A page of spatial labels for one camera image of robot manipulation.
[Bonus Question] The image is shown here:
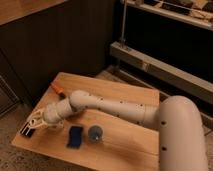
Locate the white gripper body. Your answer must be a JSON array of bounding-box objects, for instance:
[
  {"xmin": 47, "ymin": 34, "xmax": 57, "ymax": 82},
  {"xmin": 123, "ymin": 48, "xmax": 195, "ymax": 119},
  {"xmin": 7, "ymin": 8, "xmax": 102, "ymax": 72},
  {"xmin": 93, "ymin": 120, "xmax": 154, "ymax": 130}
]
[{"xmin": 27, "ymin": 108, "xmax": 64, "ymax": 130}]

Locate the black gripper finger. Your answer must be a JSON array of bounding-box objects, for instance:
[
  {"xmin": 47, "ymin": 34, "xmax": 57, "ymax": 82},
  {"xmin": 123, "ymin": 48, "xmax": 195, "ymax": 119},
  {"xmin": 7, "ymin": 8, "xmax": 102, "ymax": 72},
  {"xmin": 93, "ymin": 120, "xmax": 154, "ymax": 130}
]
[
  {"xmin": 25, "ymin": 128, "xmax": 35, "ymax": 137},
  {"xmin": 20, "ymin": 122, "xmax": 29, "ymax": 134}
]

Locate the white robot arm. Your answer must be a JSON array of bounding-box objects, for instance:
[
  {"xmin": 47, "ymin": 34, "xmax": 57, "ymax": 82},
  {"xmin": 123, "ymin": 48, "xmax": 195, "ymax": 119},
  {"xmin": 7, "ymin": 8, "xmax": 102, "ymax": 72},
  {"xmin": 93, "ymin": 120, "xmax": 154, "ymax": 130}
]
[{"xmin": 21, "ymin": 90, "xmax": 209, "ymax": 171}]

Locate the blue sponge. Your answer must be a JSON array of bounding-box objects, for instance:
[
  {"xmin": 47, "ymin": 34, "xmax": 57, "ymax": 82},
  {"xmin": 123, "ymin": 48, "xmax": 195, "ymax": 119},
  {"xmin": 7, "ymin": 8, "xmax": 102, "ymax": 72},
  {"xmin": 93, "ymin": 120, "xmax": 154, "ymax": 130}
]
[{"xmin": 67, "ymin": 126, "xmax": 83, "ymax": 148}]

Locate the wooden board table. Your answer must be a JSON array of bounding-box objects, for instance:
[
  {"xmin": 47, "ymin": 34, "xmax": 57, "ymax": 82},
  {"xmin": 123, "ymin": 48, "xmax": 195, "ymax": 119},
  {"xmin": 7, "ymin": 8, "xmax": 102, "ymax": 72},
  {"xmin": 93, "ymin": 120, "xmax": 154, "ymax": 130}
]
[{"xmin": 12, "ymin": 72, "xmax": 159, "ymax": 171}]

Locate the blue cup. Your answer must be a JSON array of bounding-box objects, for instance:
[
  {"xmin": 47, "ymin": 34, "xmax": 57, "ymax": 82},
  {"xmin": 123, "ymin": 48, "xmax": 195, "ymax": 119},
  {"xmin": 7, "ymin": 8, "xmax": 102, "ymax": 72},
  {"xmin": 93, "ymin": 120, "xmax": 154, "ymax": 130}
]
[{"xmin": 88, "ymin": 125, "xmax": 103, "ymax": 142}]

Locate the metal shelf rack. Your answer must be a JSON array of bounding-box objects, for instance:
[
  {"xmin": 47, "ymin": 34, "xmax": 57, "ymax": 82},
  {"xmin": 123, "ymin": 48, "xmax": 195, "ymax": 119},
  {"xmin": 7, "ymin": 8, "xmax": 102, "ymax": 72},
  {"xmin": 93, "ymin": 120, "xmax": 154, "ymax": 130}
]
[{"xmin": 109, "ymin": 0, "xmax": 213, "ymax": 129}]

